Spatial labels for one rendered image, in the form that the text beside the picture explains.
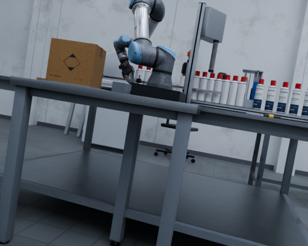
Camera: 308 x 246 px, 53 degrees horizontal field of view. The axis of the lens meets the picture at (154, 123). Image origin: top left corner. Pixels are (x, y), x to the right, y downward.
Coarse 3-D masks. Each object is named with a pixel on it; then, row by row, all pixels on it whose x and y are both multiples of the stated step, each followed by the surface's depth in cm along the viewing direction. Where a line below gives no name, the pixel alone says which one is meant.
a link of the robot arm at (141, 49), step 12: (132, 0) 185; (144, 0) 185; (132, 12) 189; (144, 12) 182; (144, 24) 177; (144, 36) 173; (132, 48) 167; (144, 48) 167; (132, 60) 168; (144, 60) 168
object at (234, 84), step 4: (236, 76) 206; (236, 80) 206; (232, 84) 206; (236, 84) 205; (232, 88) 206; (236, 88) 206; (232, 92) 206; (236, 92) 206; (228, 96) 208; (232, 96) 206; (228, 100) 207; (232, 100) 206; (228, 104) 207; (232, 104) 206
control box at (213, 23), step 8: (208, 8) 195; (208, 16) 195; (216, 16) 199; (224, 16) 204; (208, 24) 196; (216, 24) 200; (224, 24) 205; (208, 32) 197; (216, 32) 201; (208, 40) 205
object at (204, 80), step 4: (204, 72) 212; (204, 76) 212; (200, 80) 212; (204, 80) 211; (200, 84) 212; (204, 84) 211; (200, 88) 212; (204, 88) 211; (200, 92) 212; (204, 92) 212; (200, 96) 212; (204, 96) 212; (200, 100) 212
